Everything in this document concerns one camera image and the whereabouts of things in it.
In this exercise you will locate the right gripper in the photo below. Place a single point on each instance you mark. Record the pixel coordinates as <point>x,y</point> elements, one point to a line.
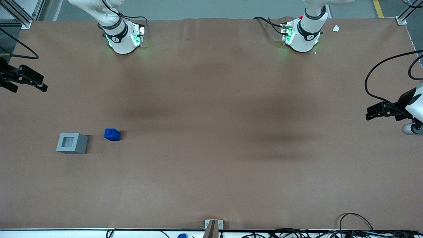
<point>6,74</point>

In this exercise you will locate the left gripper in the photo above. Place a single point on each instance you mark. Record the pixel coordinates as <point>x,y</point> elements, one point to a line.
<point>401,106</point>

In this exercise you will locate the blue plastic part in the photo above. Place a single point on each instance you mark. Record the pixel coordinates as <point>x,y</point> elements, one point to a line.
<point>112,135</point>

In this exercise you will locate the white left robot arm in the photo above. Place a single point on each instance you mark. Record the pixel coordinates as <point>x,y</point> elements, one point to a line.
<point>302,41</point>

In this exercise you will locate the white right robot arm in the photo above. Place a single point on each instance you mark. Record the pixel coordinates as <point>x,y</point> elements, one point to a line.
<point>122,41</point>

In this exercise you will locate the gray square base block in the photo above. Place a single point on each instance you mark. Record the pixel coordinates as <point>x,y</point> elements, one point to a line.
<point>79,147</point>

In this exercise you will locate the small white paper scrap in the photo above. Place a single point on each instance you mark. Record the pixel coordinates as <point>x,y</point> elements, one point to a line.
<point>336,28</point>

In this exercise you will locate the paper table cover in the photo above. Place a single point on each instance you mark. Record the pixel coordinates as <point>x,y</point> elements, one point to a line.
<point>211,132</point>

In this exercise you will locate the blue round cap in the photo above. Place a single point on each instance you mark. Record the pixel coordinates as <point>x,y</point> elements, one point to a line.
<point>182,236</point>

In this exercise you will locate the aluminium frame post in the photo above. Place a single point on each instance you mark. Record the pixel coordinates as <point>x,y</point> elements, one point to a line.
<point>25,23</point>
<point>401,21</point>

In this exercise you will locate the gray metal bracket plate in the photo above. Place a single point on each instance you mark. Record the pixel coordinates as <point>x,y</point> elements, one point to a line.
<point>220,224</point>

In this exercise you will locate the brown camera post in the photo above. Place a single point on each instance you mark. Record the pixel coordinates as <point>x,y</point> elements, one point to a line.
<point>211,229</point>

